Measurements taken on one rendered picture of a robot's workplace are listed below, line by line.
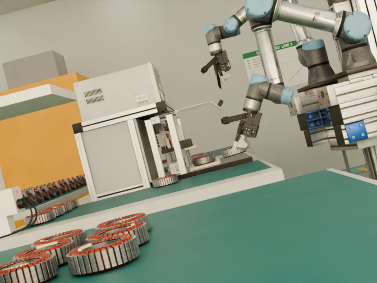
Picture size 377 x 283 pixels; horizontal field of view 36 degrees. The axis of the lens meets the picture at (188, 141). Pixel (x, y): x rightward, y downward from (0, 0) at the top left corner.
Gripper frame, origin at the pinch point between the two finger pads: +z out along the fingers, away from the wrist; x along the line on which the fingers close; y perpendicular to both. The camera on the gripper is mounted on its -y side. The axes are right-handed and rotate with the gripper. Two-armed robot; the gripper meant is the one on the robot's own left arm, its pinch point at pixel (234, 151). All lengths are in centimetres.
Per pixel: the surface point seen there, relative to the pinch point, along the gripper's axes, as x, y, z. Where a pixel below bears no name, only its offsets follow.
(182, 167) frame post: 3.5, -21.7, 14.0
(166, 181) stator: -19.7, -21.6, 17.5
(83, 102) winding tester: 7, -77, -2
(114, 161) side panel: -3, -52, 20
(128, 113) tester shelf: -2, -51, -4
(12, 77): 351, -313, 30
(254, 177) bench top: -68, 17, -2
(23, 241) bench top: -83, -48, 38
